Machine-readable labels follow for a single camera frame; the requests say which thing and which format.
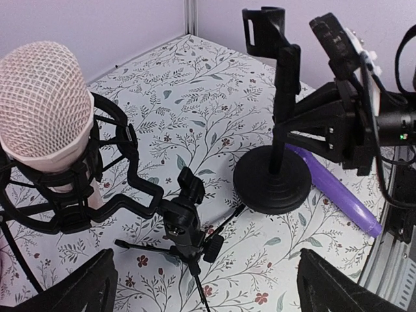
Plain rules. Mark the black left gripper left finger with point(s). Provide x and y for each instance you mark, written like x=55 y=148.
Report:
x=92 y=287

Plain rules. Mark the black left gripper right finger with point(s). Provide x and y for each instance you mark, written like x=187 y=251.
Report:
x=321 y=287

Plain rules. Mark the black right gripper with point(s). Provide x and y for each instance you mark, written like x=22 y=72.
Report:
x=332 y=123

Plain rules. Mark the black round-base mic stand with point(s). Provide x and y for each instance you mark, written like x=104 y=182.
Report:
x=272 y=179

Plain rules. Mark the black shock mount tripod stand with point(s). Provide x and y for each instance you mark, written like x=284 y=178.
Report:
x=58 y=203

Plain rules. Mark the pink beige microphone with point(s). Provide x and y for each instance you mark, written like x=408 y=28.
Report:
x=47 y=112

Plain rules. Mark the purple microphone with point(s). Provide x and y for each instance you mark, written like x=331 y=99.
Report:
x=344 y=199

